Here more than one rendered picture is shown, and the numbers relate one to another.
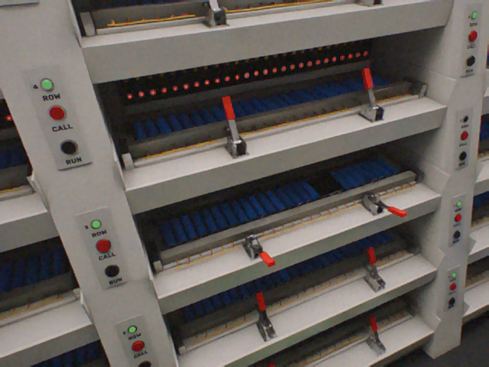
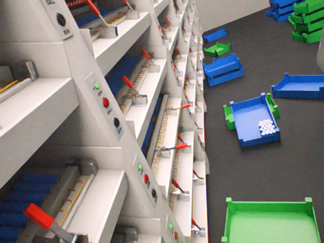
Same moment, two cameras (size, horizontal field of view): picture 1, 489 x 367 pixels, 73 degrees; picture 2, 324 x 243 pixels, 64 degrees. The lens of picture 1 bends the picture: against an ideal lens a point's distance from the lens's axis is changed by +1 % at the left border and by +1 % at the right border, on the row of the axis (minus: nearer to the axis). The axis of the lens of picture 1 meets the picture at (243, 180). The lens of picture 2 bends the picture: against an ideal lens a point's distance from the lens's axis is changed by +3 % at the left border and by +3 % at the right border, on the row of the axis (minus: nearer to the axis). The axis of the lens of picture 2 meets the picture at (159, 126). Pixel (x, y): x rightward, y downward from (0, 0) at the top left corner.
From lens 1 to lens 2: 0.53 m
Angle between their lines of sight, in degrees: 48
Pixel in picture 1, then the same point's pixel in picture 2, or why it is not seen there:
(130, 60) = (105, 62)
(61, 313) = not seen: outside the picture
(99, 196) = (132, 148)
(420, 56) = (143, 41)
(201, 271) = (161, 177)
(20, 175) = (76, 173)
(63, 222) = (131, 174)
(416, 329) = (200, 164)
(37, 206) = (113, 174)
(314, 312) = (186, 176)
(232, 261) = (165, 164)
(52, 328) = not seen: outside the picture
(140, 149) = not seen: hidden behind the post
